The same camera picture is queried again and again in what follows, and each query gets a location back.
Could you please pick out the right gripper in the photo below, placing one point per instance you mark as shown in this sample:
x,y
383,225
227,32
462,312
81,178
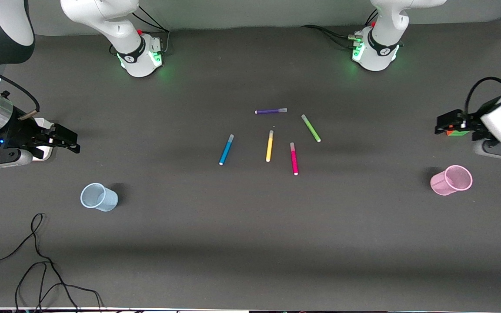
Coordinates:
x,y
18,134

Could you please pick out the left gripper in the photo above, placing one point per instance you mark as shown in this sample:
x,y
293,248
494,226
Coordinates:
x,y
475,121

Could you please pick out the blue marker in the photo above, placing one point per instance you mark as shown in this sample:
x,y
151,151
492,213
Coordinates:
x,y
226,150

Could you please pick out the pink marker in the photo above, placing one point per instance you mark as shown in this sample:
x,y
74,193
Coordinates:
x,y
294,161

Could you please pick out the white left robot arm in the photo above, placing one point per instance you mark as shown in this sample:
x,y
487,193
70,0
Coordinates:
x,y
381,43

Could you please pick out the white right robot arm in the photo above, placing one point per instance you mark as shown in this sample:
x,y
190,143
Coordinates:
x,y
102,17

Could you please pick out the rubik's cube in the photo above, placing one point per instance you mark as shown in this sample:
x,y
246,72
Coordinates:
x,y
457,133

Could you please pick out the white stand with base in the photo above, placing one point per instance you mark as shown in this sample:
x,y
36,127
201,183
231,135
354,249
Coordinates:
x,y
45,154

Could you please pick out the pink plastic cup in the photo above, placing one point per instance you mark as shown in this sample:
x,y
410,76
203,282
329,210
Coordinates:
x,y
446,184

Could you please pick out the blue plastic cup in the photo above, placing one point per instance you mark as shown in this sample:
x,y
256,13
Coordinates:
x,y
102,202

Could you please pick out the green marker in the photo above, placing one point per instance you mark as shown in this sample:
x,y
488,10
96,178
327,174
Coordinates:
x,y
311,128

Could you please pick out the purple marker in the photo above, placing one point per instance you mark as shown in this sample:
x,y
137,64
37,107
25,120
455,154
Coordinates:
x,y
270,111

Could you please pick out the yellow marker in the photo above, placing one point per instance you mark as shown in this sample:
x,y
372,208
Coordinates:
x,y
269,148

